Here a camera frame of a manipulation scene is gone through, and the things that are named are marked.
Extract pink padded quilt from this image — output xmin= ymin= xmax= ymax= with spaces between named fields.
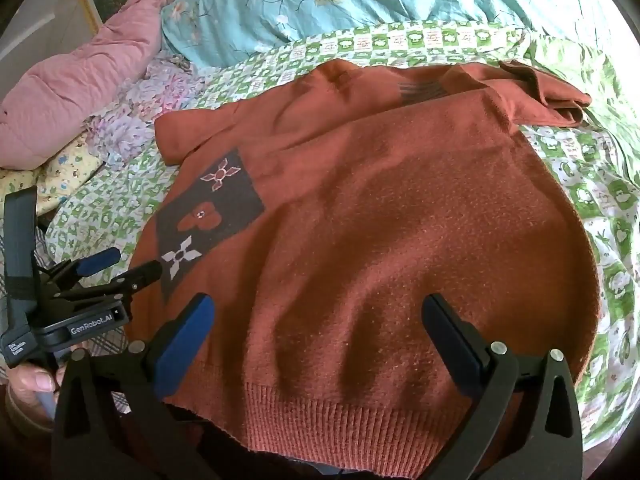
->
xmin=0 ymin=0 xmax=178 ymax=171

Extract pale purple floral cloth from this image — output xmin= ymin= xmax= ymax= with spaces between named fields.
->
xmin=82 ymin=55 xmax=216 ymax=171

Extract teal floral quilt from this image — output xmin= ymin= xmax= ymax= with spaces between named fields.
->
xmin=160 ymin=0 xmax=640 ymax=68

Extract yellow printed cloth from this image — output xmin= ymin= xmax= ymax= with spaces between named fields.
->
xmin=0 ymin=135 xmax=106 ymax=216

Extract green and white printed bedsheet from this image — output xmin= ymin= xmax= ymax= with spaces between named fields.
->
xmin=47 ymin=20 xmax=640 ymax=461

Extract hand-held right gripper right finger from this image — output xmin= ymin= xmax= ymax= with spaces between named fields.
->
xmin=421 ymin=292 xmax=586 ymax=480

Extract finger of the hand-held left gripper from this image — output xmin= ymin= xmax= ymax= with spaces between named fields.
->
xmin=55 ymin=261 xmax=164 ymax=307
xmin=47 ymin=247 xmax=122 ymax=287

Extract person's left forearm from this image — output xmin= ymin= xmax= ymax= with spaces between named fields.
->
xmin=0 ymin=382 xmax=53 ymax=443

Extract person's left hand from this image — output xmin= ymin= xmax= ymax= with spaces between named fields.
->
xmin=7 ymin=342 xmax=85 ymax=423

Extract rust orange knit sweater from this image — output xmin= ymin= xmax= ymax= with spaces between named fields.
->
xmin=127 ymin=57 xmax=601 ymax=468

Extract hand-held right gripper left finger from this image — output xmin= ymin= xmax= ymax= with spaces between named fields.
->
xmin=50 ymin=292 xmax=236 ymax=480

